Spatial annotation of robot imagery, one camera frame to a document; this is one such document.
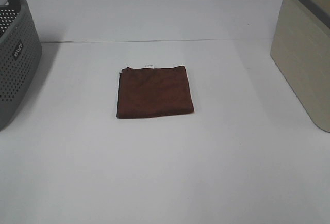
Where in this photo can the brown towel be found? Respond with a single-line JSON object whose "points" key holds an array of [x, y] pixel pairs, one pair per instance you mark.
{"points": [[150, 93]]}

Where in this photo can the beige plastic storage bin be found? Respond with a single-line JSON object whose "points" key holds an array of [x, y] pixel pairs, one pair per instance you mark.
{"points": [[300, 49]]}

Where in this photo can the grey perforated plastic basket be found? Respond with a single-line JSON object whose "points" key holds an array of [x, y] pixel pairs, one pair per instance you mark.
{"points": [[21, 52]]}

